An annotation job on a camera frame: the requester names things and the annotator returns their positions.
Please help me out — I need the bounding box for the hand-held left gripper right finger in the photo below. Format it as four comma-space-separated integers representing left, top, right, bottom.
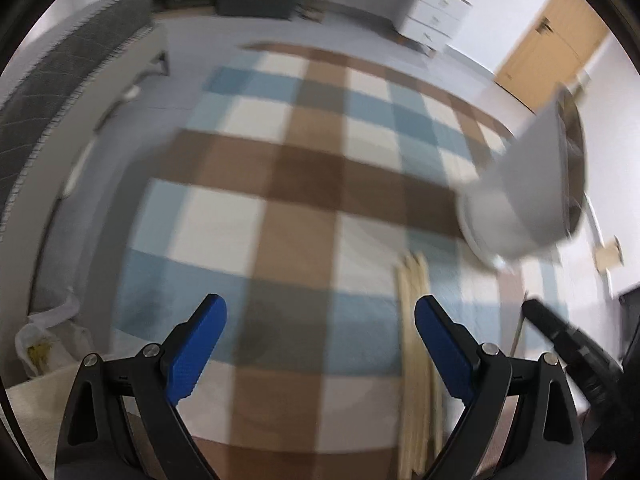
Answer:
415, 295, 588, 480

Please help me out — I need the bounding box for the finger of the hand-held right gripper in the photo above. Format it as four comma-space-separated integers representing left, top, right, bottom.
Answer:
522, 299, 622, 407

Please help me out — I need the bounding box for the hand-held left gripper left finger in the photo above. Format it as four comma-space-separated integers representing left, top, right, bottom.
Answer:
54, 294, 228, 480

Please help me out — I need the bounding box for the pile of bamboo chopsticks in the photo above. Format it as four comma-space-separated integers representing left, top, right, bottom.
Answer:
395, 252, 446, 480

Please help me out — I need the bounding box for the white grey utensil holder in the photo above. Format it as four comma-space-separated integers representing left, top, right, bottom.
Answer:
457, 82, 588, 271

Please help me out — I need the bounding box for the white plastic bag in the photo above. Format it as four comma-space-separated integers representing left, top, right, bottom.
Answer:
14, 295, 93, 378

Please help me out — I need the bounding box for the cream woven cloth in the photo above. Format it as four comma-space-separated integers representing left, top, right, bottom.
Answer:
5, 365, 76, 480

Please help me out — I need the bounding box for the plaid tablecloth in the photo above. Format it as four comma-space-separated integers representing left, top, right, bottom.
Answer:
112, 40, 591, 480

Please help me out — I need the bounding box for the wooden door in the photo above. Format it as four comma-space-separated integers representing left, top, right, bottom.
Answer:
495, 0, 611, 111

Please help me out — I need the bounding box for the white desk with drawers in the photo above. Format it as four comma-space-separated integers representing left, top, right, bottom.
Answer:
330, 0, 476, 53

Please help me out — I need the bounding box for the gold metal stool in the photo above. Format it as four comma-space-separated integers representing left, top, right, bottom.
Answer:
297, 0, 328, 23

